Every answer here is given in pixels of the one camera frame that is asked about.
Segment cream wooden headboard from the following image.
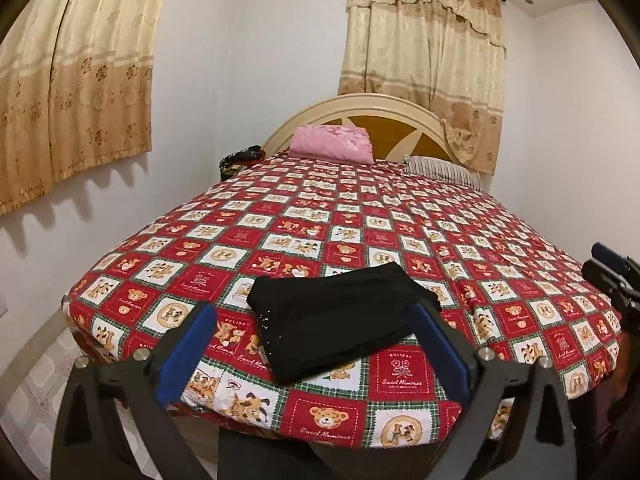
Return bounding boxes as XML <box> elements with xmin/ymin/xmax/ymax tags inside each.
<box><xmin>260</xmin><ymin>92</ymin><xmax>485</xmax><ymax>177</ymax></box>

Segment beige floral curtain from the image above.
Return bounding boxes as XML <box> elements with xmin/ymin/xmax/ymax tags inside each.
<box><xmin>0</xmin><ymin>0</ymin><xmax>174</xmax><ymax>217</ymax></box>

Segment black pants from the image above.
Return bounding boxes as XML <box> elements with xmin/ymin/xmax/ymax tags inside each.
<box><xmin>246</xmin><ymin>261</ymin><xmax>443</xmax><ymax>385</ymax></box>

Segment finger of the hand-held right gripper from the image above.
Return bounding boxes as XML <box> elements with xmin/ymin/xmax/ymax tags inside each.
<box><xmin>581</xmin><ymin>259</ymin><xmax>628</xmax><ymax>295</ymax></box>
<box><xmin>591</xmin><ymin>242</ymin><xmax>630</xmax><ymax>275</ymax></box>

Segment red bear printed bed sheet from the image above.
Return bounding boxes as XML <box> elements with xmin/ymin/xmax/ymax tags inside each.
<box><xmin>61</xmin><ymin>152</ymin><xmax>624</xmax><ymax>448</ymax></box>

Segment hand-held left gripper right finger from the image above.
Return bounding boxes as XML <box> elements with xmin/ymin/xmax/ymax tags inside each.
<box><xmin>404</xmin><ymin>301</ymin><xmax>587</xmax><ymax>480</ymax></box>

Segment pink pillow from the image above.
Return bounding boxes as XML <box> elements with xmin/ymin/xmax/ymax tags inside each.
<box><xmin>289</xmin><ymin>125</ymin><xmax>374</xmax><ymax>164</ymax></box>

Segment dark bag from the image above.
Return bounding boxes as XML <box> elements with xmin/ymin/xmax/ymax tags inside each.
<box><xmin>218</xmin><ymin>145</ymin><xmax>267</xmax><ymax>181</ymax></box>

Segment striped pillow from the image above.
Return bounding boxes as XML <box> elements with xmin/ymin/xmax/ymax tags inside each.
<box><xmin>403</xmin><ymin>155</ymin><xmax>484</xmax><ymax>189</ymax></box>

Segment beige valance curtain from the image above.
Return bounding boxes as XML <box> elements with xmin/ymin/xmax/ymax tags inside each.
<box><xmin>337</xmin><ymin>0</ymin><xmax>508</xmax><ymax>177</ymax></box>

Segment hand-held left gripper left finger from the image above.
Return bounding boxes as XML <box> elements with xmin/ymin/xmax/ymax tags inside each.
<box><xmin>50</xmin><ymin>301</ymin><xmax>221</xmax><ymax>480</ymax></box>

